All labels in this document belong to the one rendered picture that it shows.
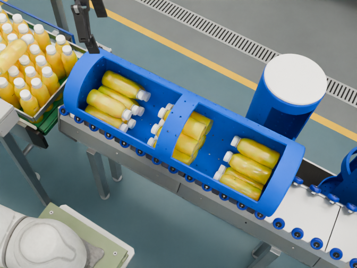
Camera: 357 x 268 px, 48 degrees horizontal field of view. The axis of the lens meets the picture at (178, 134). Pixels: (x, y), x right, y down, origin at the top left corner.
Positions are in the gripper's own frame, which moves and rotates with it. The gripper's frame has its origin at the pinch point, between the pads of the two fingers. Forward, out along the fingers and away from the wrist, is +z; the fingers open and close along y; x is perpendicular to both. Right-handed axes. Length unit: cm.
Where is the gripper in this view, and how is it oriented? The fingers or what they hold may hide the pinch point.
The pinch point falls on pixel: (97, 31)
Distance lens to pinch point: 118.6
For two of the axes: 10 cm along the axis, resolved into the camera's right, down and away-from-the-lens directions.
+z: 1.0, 4.8, 8.7
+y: -0.7, 8.8, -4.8
